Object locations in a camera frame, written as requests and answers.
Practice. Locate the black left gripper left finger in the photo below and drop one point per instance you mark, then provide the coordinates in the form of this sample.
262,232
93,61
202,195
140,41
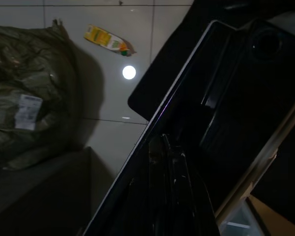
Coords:
158,191

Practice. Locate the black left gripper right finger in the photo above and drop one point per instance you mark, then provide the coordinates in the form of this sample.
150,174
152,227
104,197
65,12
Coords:
189,204

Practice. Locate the silver fridge door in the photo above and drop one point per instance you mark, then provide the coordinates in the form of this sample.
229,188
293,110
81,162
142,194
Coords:
211,98

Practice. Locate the yellow juice carton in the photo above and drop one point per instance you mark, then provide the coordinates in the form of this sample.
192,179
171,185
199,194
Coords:
105,39

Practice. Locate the grey green sack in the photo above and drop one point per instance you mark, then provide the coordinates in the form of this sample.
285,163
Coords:
27,73

